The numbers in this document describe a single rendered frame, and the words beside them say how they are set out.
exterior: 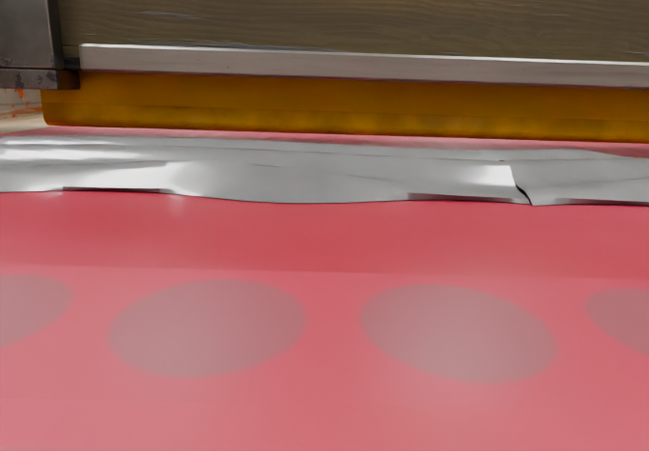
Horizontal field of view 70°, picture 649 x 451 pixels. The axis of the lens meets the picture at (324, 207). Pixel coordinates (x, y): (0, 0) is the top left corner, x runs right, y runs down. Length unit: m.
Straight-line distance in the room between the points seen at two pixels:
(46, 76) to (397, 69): 0.14
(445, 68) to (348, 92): 0.04
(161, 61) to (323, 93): 0.07
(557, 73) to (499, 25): 0.03
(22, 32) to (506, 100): 0.20
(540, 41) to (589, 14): 0.02
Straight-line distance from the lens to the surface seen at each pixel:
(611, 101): 0.25
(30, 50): 0.22
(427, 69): 0.20
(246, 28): 0.21
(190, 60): 0.20
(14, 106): 0.37
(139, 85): 0.23
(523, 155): 0.17
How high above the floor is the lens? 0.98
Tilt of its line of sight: 15 degrees down
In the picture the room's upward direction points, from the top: 2 degrees clockwise
